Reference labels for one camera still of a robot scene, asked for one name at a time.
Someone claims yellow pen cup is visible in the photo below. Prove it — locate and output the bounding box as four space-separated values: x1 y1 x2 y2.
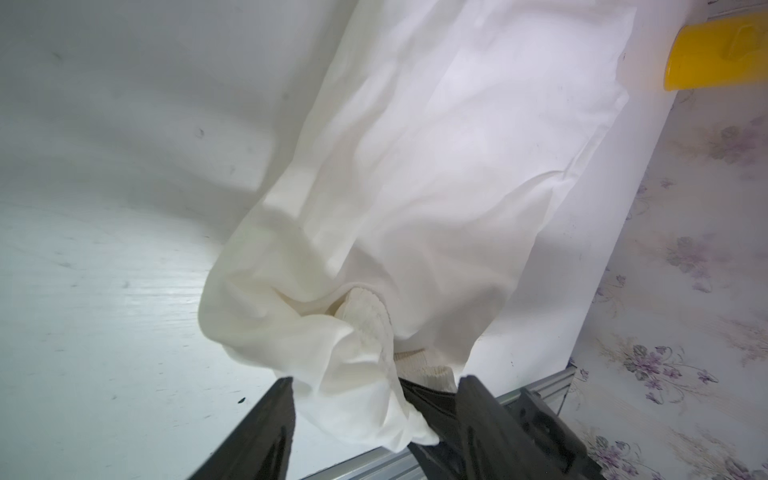
663 10 767 91

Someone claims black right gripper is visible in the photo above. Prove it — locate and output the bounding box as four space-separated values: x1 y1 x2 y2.
400 379 603 480

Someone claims white cloth garment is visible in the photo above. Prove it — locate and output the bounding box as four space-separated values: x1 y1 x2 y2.
198 1 635 452

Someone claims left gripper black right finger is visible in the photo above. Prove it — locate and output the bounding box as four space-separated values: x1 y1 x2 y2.
456 376 548 479

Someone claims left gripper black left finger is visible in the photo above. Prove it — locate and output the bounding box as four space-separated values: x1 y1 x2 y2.
190 377 296 480

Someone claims aluminium front rail frame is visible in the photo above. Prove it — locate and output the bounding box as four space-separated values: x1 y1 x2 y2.
299 365 578 480

